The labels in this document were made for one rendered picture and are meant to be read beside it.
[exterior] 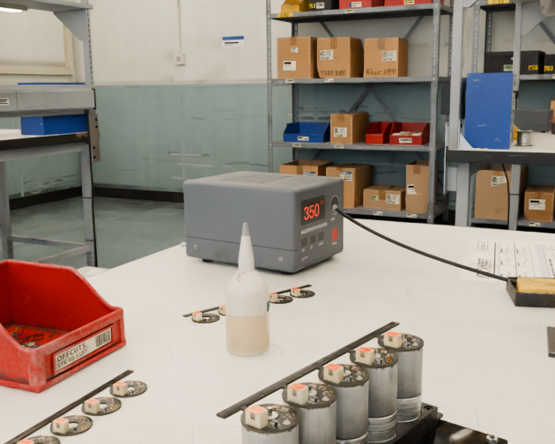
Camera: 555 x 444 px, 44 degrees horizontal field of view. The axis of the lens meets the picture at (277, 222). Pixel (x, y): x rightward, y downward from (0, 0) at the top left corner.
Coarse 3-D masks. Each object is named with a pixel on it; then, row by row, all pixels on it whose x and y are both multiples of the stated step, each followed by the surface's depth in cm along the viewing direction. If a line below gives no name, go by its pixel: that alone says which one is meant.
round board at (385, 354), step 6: (378, 348) 37; (354, 354) 36; (384, 354) 36; (390, 354) 36; (396, 354) 36; (354, 360) 35; (378, 360) 35; (384, 360) 35; (396, 360) 35; (366, 366) 34; (372, 366) 34; (378, 366) 34; (384, 366) 34
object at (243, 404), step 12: (396, 324) 40; (372, 336) 39; (348, 348) 37; (324, 360) 35; (300, 372) 34; (276, 384) 32; (288, 384) 33; (252, 396) 31; (264, 396) 31; (228, 408) 30; (240, 408) 30
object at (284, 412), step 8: (272, 408) 30; (280, 408) 30; (288, 408) 30; (240, 416) 29; (280, 416) 29; (288, 416) 29; (296, 416) 29; (272, 424) 28; (280, 424) 29; (296, 424) 29; (256, 432) 28; (264, 432) 28; (272, 432) 28; (280, 432) 28
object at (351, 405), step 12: (348, 372) 33; (348, 396) 32; (360, 396) 33; (336, 408) 33; (348, 408) 33; (360, 408) 33; (336, 420) 33; (348, 420) 33; (360, 420) 33; (336, 432) 33; (348, 432) 33; (360, 432) 33
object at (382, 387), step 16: (368, 368) 35; (384, 368) 35; (368, 384) 35; (384, 384) 35; (368, 400) 35; (384, 400) 35; (368, 416) 35; (384, 416) 35; (368, 432) 35; (384, 432) 35
